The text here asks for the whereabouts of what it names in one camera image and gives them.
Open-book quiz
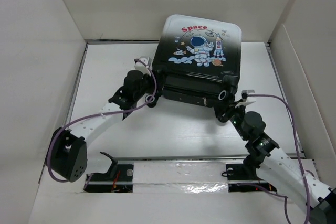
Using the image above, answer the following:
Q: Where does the black white space-print suitcase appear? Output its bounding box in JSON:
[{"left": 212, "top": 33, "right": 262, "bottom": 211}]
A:
[{"left": 152, "top": 14, "right": 242, "bottom": 108}]

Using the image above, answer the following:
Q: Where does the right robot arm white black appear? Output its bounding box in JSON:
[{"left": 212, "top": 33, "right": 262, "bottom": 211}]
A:
[{"left": 215, "top": 100, "right": 335, "bottom": 223}]

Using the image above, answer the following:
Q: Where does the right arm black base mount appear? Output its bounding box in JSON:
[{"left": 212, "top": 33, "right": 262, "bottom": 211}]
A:
[{"left": 221, "top": 164, "right": 277, "bottom": 193}]

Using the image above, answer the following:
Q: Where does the aluminium front rail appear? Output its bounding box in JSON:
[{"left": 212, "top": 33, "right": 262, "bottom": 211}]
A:
[{"left": 87, "top": 153, "right": 297, "bottom": 164}]

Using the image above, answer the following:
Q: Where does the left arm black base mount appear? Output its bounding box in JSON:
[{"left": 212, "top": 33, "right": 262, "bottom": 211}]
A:
[{"left": 83, "top": 152, "right": 134, "bottom": 193}]

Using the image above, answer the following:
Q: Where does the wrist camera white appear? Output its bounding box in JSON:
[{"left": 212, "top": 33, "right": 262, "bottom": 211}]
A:
[
  {"left": 134, "top": 57, "right": 152, "bottom": 75},
  {"left": 235, "top": 90, "right": 256, "bottom": 108}
]

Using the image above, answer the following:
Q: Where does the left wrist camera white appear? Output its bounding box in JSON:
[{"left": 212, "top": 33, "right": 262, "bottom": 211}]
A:
[{"left": 134, "top": 57, "right": 152, "bottom": 75}]

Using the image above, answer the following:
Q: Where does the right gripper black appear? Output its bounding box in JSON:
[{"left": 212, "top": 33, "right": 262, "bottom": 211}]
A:
[{"left": 212, "top": 99, "right": 248, "bottom": 141}]

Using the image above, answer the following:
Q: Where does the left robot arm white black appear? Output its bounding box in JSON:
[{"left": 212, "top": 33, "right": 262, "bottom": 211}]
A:
[{"left": 46, "top": 70, "right": 164, "bottom": 183}]

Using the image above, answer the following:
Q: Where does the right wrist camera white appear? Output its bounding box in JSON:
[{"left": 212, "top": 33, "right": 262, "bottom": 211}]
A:
[{"left": 235, "top": 90, "right": 256, "bottom": 108}]

